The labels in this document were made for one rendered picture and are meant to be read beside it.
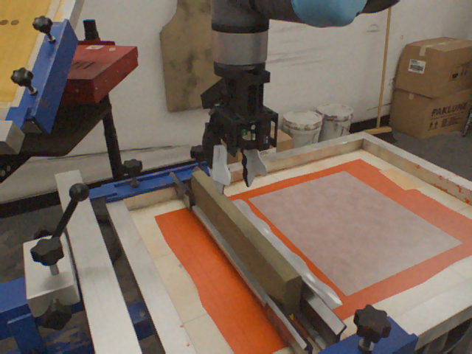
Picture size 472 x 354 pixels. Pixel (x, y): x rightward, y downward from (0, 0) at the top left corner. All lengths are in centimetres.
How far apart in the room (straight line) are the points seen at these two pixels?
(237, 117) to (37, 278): 34
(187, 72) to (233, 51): 216
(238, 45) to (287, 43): 259
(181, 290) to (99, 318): 18
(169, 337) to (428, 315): 38
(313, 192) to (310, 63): 239
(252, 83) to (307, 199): 47
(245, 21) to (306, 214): 49
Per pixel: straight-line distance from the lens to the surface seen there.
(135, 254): 71
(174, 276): 70
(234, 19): 49
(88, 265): 63
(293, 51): 313
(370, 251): 79
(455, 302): 70
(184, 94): 268
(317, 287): 68
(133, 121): 270
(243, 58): 50
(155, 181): 89
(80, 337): 71
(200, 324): 63
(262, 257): 58
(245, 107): 50
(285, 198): 91
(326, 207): 89
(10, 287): 64
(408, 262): 79
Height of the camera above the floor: 144
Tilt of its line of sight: 31 degrees down
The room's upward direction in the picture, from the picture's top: straight up
